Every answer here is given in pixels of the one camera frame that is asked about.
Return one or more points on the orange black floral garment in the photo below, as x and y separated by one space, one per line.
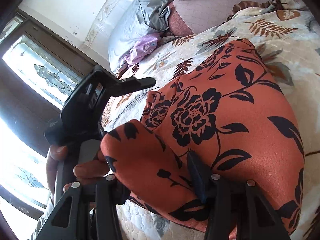
232 114

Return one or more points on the dark wooden window frame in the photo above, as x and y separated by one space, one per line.
50 62

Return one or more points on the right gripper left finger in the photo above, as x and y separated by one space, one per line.
87 212

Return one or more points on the stained glass window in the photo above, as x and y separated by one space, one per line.
32 104

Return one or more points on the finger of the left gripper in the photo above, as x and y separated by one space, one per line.
127 86

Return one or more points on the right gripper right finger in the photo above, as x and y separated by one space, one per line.
233 203

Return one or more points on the cream leaf-pattern blanket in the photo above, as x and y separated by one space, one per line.
286 37

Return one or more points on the purple patterned cloth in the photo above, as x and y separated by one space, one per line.
144 46

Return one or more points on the pink quilted headboard cushion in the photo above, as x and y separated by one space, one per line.
195 16

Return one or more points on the light blue pillow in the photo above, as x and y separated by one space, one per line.
143 17

